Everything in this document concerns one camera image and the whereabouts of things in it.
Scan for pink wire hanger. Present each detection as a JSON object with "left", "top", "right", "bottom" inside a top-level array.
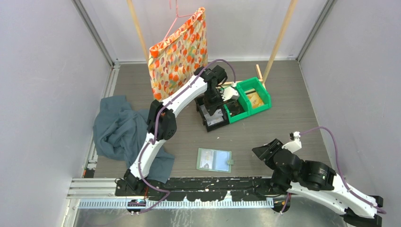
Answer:
[{"left": 162, "top": 0, "right": 193, "bottom": 41}]

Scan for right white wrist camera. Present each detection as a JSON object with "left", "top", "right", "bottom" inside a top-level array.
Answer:
[{"left": 281, "top": 131, "right": 302, "bottom": 153}]

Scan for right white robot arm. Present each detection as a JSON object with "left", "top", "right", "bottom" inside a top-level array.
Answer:
[{"left": 252, "top": 138, "right": 383, "bottom": 227}]

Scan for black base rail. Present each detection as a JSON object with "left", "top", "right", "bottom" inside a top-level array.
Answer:
[{"left": 114, "top": 176, "right": 287, "bottom": 202}]

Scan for yellow cards in right bin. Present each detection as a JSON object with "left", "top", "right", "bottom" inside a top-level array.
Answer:
[{"left": 245, "top": 89, "right": 265, "bottom": 109}]

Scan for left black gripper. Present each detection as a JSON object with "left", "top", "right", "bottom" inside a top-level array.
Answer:
[{"left": 203, "top": 88, "right": 227, "bottom": 116}]

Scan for green bin left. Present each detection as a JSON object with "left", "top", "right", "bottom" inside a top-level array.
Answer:
[{"left": 222, "top": 88, "right": 251, "bottom": 124}]

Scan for black storage bin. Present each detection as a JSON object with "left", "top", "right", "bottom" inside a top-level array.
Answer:
[{"left": 195, "top": 96, "right": 230, "bottom": 132}]

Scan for cards in black bin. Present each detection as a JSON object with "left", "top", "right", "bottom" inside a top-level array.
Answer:
[{"left": 200, "top": 105, "right": 224, "bottom": 126}]

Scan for green bin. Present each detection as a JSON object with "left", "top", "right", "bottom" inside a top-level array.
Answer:
[
  {"left": 236, "top": 77, "right": 272, "bottom": 115},
  {"left": 222, "top": 88, "right": 251, "bottom": 124}
]

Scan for green bin right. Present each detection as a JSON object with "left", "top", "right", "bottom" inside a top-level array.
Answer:
[{"left": 236, "top": 77, "right": 272, "bottom": 115}]

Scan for tan credit card in holder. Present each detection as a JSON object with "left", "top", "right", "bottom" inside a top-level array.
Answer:
[{"left": 199, "top": 149, "right": 215, "bottom": 170}]

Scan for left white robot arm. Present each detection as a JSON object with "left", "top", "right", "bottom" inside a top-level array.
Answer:
[{"left": 123, "top": 66, "right": 227, "bottom": 196}]

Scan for green card holder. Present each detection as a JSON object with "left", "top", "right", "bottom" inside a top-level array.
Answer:
[{"left": 196, "top": 148, "right": 234, "bottom": 173}]

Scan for orange floral hanging garment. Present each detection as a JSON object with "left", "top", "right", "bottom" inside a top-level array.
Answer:
[{"left": 148, "top": 7, "right": 208, "bottom": 101}]

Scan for blue-grey cloth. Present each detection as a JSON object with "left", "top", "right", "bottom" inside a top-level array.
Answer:
[{"left": 93, "top": 96, "right": 175, "bottom": 183}]

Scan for wooden clothes rack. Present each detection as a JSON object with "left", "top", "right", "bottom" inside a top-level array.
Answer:
[{"left": 126, "top": 0, "right": 298, "bottom": 93}]

